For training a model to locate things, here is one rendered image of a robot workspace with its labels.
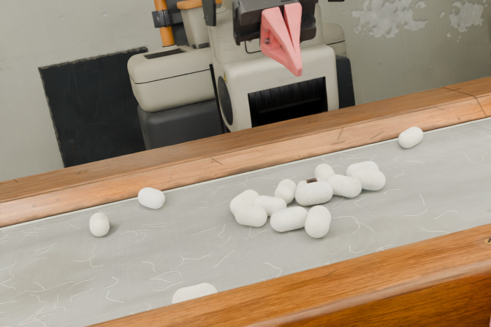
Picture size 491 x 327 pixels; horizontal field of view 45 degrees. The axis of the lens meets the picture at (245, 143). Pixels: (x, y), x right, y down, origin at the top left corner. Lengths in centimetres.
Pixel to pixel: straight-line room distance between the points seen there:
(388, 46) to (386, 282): 254
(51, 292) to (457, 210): 35
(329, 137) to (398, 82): 221
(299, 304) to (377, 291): 5
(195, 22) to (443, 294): 115
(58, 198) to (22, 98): 188
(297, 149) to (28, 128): 197
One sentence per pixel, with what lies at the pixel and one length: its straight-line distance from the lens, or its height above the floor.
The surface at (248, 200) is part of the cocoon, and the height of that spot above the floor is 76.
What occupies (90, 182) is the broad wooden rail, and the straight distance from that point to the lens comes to 73.
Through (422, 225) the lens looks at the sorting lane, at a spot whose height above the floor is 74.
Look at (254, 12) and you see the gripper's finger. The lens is 69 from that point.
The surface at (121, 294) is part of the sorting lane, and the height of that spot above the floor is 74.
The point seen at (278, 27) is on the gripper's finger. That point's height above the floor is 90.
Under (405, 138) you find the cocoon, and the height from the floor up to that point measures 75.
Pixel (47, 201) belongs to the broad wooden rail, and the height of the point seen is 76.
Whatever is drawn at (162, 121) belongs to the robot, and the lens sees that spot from 143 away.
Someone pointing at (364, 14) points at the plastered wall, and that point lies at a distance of 283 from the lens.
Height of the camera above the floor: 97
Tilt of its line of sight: 16 degrees down
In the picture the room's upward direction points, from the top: 10 degrees counter-clockwise
